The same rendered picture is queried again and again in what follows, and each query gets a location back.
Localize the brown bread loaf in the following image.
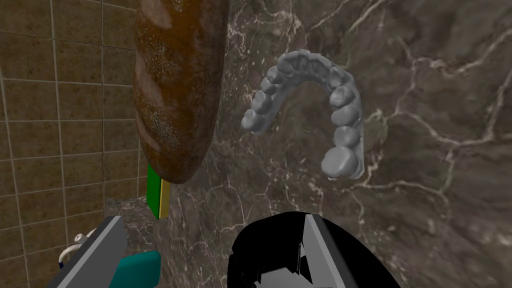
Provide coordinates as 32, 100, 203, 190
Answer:
132, 0, 231, 185

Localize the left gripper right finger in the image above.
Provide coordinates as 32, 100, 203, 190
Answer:
300, 213, 360, 288

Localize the teal rounded object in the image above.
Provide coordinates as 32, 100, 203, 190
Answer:
108, 250, 162, 288

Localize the white curved tube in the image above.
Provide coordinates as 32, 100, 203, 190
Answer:
58, 228, 98, 270

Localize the grey dental teeth model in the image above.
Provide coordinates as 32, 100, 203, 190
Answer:
240, 49, 365, 181

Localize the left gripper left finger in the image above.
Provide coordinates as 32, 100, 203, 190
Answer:
47, 215, 129, 288

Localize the green and yellow sponge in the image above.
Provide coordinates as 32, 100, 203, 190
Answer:
146, 163, 171, 221

